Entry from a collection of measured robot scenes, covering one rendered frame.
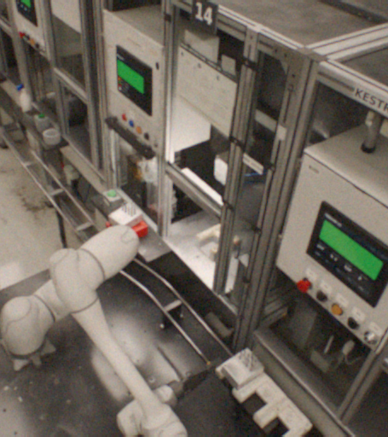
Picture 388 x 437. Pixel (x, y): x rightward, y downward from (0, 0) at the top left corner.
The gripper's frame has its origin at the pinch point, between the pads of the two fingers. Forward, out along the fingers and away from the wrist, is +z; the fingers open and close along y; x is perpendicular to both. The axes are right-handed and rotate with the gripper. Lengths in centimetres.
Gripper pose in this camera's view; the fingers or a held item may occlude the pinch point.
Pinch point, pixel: (214, 364)
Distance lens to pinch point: 191.7
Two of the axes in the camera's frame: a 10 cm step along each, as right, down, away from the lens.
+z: 7.9, -3.7, 4.8
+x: -6.0, -5.6, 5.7
